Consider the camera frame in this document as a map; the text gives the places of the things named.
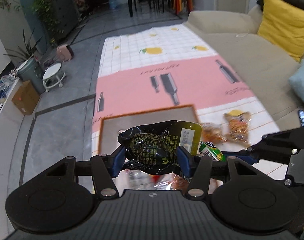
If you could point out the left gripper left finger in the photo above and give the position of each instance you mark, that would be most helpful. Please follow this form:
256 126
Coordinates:
104 168

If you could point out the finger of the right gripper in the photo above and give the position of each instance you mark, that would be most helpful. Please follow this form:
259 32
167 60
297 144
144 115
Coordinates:
286 147

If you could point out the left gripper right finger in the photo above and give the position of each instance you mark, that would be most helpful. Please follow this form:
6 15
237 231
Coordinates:
198 169

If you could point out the green sausage stick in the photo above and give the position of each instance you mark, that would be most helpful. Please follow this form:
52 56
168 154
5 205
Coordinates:
210 150

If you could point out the large red chip bag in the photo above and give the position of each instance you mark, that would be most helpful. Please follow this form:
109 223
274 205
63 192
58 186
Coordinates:
169 182

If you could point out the yellow peanut bag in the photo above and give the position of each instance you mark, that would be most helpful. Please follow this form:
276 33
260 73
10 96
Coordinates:
238 123

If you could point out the black seaweed snack bag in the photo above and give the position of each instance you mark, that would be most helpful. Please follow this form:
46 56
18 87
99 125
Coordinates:
152 148

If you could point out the orange crispy sticks bag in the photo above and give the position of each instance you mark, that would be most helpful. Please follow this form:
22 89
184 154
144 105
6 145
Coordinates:
213 133

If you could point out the orange cardboard box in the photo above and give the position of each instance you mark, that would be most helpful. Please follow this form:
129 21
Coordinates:
107 140

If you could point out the light blue cushion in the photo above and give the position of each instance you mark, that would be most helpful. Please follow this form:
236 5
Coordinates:
296 81

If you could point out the lemon pattern tablecloth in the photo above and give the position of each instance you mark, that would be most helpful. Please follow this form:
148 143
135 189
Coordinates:
167 67

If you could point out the brown cardboard box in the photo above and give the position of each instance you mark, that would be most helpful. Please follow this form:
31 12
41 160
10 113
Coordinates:
26 98

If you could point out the white round stool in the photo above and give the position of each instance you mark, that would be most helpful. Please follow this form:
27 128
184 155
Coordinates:
53 76

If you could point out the yellow cushion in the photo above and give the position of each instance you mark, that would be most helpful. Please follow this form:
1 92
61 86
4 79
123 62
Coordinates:
283 25

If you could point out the beige sofa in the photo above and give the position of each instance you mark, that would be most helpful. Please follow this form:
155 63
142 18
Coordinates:
264 67

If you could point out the grey trash bin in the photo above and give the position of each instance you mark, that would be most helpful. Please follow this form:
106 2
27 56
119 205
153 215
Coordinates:
30 70

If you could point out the white tv cabinet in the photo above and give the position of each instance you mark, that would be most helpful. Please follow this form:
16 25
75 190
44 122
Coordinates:
7 84

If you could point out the potted plant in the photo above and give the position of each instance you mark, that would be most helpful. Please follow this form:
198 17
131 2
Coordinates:
25 52

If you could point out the dark drawer cabinet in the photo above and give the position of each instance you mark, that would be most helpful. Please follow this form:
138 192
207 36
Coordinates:
66 16

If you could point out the water jug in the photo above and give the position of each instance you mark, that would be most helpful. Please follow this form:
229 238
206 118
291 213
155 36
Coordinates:
113 4

